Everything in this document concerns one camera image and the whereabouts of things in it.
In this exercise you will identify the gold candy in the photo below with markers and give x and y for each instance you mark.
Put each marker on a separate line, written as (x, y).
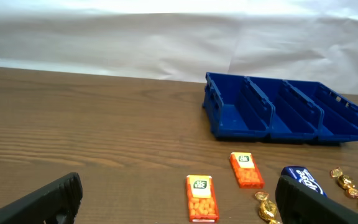
(267, 210)
(346, 182)

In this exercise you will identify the blue candy pack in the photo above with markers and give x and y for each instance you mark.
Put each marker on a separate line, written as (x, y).
(303, 176)

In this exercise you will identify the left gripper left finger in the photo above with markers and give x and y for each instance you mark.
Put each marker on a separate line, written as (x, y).
(51, 199)

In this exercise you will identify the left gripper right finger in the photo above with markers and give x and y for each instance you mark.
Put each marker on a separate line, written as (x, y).
(306, 208)

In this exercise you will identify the orange candy box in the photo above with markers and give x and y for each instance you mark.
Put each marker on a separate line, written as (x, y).
(246, 171)
(201, 199)

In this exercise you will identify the blue tray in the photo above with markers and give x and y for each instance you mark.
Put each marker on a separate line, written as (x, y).
(235, 118)

